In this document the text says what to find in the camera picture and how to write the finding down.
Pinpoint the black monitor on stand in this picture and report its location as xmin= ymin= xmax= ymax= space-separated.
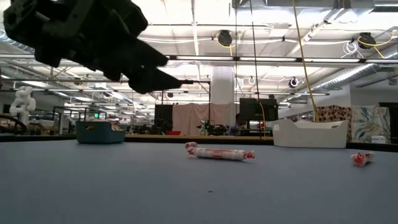
xmin=238 ymin=98 xmax=279 ymax=122

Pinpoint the person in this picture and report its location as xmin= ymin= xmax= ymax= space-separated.
xmin=228 ymin=113 xmax=247 ymax=136

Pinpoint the teal plastic bin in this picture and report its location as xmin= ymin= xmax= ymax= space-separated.
xmin=75 ymin=120 xmax=127 ymax=144

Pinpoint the black upright panel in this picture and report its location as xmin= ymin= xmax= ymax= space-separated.
xmin=154 ymin=104 xmax=174 ymax=134

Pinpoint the brown floral cloth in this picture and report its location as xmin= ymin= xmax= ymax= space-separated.
xmin=315 ymin=105 xmax=354 ymax=138

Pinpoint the long wooden desk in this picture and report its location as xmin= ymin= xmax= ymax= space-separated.
xmin=124 ymin=133 xmax=274 ymax=140

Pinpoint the leaf print cloth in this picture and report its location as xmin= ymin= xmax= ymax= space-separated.
xmin=351 ymin=105 xmax=391 ymax=144

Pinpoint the black hanging cable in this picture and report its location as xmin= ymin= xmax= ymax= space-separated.
xmin=249 ymin=0 xmax=264 ymax=141

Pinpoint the black metal rig frame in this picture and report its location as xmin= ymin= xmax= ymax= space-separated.
xmin=160 ymin=79 xmax=212 ymax=136

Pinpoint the yellow hanging cable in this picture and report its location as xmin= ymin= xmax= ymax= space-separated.
xmin=291 ymin=0 xmax=318 ymax=123

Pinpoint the white plastic bin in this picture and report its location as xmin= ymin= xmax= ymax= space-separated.
xmin=272 ymin=118 xmax=349 ymax=149

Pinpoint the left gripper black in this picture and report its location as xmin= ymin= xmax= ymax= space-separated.
xmin=2 ymin=0 xmax=183 ymax=95

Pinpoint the pink curtain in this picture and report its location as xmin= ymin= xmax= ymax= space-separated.
xmin=172 ymin=102 xmax=240 ymax=136

